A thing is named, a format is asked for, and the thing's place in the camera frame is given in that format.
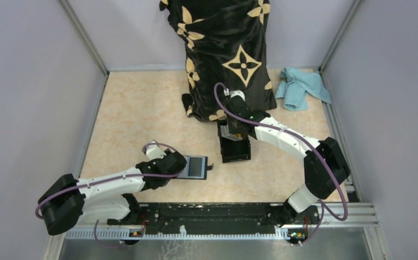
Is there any black credit card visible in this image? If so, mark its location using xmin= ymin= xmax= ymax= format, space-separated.
xmin=188 ymin=157 xmax=203 ymax=177

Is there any light blue cloth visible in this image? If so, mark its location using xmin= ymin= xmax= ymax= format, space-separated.
xmin=275 ymin=67 xmax=332 ymax=111

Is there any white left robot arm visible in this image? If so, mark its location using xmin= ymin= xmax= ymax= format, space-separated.
xmin=35 ymin=142 xmax=187 ymax=236

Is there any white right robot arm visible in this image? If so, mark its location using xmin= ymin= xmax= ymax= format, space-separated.
xmin=224 ymin=96 xmax=350 ymax=223

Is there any stack of cards in box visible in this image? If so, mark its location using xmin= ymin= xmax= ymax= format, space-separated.
xmin=218 ymin=125 xmax=244 ymax=141

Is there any black plastic card box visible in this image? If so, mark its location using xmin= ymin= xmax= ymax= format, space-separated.
xmin=217 ymin=120 xmax=251 ymax=164

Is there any black floral plush blanket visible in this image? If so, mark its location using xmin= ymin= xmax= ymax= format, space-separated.
xmin=159 ymin=0 xmax=277 ymax=122

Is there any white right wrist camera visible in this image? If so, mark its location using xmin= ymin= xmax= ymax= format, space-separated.
xmin=224 ymin=89 xmax=245 ymax=101

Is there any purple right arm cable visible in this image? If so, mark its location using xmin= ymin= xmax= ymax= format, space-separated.
xmin=214 ymin=82 xmax=350 ymax=247

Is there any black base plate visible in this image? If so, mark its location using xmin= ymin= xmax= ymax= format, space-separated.
xmin=107 ymin=201 xmax=321 ymax=238

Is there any aluminium frame rail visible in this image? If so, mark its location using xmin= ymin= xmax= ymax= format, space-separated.
xmin=65 ymin=203 xmax=378 ymax=241

